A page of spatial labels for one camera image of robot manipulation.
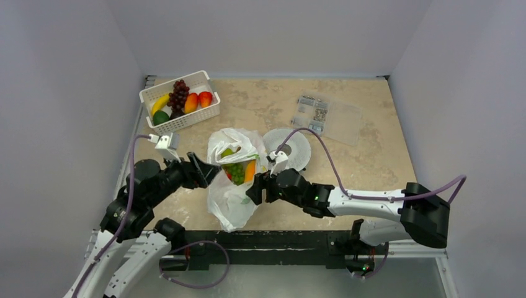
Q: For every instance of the white plastic basket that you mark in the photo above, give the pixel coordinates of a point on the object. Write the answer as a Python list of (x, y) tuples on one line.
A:
[(197, 82)]

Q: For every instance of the white filament spool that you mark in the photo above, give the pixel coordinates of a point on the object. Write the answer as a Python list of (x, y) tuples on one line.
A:
[(297, 148)]

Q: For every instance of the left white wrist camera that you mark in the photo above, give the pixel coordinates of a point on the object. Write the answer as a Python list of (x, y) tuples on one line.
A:
[(166, 145)]

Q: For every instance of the clear plastic screw box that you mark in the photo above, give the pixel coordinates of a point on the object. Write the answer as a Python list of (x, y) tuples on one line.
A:
[(328, 116)]

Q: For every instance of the fake yellow banana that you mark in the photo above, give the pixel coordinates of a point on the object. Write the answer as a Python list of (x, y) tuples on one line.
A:
[(159, 104)]

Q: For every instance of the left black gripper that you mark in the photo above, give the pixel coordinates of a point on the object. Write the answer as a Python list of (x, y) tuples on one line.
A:
[(193, 178)]

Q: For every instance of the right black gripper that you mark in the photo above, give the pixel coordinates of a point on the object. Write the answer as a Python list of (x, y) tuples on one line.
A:
[(268, 188)]

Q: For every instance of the fake green grapes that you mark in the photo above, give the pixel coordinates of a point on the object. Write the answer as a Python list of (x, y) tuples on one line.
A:
[(237, 170)]

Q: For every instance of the fake purple grapes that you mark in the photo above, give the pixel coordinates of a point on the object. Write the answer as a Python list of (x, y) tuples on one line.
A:
[(178, 96)]

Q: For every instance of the fake orange mango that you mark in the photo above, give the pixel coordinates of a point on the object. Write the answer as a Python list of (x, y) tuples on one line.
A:
[(191, 103)]

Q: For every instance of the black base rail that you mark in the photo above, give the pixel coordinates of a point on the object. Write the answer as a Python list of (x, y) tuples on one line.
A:
[(333, 249)]

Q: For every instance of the fake red peach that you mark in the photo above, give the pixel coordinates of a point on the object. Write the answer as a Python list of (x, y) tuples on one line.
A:
[(205, 99)]

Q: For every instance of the fake orange fruit in bag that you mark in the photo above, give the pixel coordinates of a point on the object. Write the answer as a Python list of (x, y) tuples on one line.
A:
[(250, 171)]

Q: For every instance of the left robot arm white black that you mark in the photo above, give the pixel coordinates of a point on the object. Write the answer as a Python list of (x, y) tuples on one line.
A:
[(107, 272)]

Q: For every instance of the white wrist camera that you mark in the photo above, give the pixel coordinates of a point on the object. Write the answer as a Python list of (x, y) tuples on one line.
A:
[(166, 145), (278, 162)]

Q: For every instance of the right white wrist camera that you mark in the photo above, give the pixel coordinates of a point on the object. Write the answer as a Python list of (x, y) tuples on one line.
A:
[(278, 162)]

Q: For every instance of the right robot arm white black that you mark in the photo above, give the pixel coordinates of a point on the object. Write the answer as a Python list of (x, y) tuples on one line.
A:
[(413, 213)]

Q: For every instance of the fake green avocado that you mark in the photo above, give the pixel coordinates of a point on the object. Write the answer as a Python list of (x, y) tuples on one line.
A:
[(160, 117)]

